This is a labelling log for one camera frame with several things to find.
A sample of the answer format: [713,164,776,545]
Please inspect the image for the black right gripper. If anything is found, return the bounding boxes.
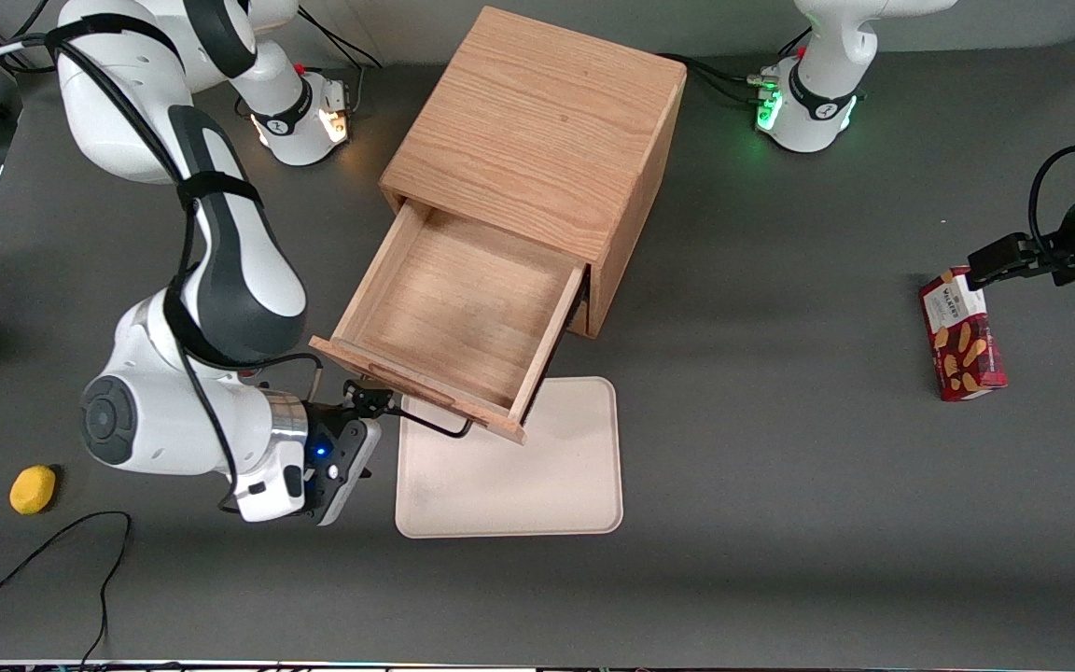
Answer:
[300,378,402,526]

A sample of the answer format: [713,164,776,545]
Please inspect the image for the wooden drawer cabinet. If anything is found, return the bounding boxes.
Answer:
[379,5,690,340]

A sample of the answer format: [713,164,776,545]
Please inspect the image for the red cookie box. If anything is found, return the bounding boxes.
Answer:
[918,266,1008,402]

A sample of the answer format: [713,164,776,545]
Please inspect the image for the cream plastic tray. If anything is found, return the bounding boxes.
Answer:
[395,376,624,539]

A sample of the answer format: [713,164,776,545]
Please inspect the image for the yellow lemon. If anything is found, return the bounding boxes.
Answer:
[9,465,58,516]

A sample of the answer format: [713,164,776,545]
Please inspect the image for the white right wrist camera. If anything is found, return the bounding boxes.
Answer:
[237,439,311,525]

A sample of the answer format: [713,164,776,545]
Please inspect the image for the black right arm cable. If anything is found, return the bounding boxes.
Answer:
[0,23,324,514]

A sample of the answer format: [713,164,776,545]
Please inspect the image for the thin black table cable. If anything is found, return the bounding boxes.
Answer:
[0,511,134,669]

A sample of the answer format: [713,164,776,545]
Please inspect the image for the black left base cable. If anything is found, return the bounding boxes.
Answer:
[657,51,774,109]

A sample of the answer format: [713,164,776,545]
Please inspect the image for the black base cable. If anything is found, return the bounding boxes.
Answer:
[657,51,774,109]
[293,9,387,72]

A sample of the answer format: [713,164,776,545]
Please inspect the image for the black right base cable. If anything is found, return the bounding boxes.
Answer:
[293,9,387,72]

